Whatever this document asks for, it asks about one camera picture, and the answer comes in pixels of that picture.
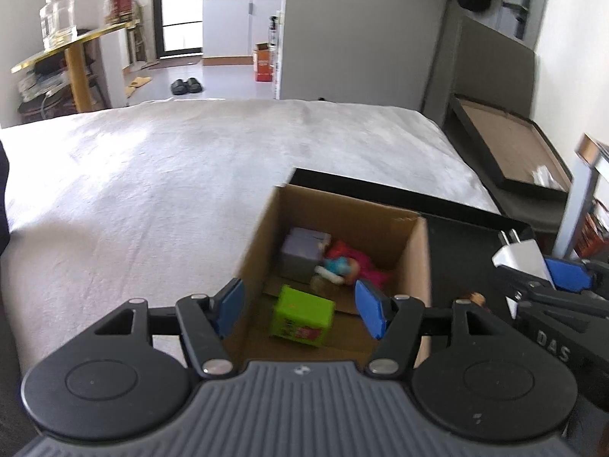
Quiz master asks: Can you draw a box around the grey cube toy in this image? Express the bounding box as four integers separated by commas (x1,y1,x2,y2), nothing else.
280,227,332,284

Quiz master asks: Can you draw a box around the red box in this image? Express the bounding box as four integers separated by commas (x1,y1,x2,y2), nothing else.
105,0,139,24

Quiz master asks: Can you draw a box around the gold table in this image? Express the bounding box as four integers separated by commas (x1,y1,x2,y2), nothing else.
10,19,141,114

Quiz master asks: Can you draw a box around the green cube toy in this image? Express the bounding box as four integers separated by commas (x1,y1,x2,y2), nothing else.
270,284,336,344

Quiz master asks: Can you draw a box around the white plug charger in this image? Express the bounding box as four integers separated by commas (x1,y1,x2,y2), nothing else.
491,228,555,320

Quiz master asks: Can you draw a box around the brown cardboard box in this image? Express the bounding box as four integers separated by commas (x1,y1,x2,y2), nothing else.
223,185,433,360

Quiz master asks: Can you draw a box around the brown-lined black tray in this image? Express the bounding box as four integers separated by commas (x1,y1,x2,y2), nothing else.
447,95,572,193

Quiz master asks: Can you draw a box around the white blanket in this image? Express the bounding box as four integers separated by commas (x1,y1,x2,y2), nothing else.
0,97,502,391

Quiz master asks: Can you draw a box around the white crumpled paper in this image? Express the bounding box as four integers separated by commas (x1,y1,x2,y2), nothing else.
532,166,564,186

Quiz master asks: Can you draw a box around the clear glass jar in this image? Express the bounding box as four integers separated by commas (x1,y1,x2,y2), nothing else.
39,0,78,51

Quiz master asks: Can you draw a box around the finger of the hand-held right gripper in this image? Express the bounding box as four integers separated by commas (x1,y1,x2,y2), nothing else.
544,256,609,298
495,264,609,317

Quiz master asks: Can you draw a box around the orange plastic basket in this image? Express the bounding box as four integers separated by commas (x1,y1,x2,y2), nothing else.
573,197,609,259

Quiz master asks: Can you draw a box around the red fish figurine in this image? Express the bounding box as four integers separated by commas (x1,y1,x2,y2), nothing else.
311,240,362,289

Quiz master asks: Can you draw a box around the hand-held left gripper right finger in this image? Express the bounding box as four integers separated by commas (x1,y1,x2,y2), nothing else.
354,278,512,382

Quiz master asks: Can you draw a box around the beige slipper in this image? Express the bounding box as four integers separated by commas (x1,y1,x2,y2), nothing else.
124,75,153,98

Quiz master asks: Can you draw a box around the white kitchen cabinet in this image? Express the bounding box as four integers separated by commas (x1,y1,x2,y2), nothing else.
201,0,285,66

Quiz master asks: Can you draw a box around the black framed glass door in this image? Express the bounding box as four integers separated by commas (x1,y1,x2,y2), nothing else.
152,0,205,55

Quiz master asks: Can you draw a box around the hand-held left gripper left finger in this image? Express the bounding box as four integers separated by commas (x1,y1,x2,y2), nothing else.
95,277,246,382

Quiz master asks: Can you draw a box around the dark door handle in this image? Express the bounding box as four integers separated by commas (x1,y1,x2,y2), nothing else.
502,0,531,39

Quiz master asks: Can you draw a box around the orange cardboard box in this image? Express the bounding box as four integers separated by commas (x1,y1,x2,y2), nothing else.
252,43,276,83

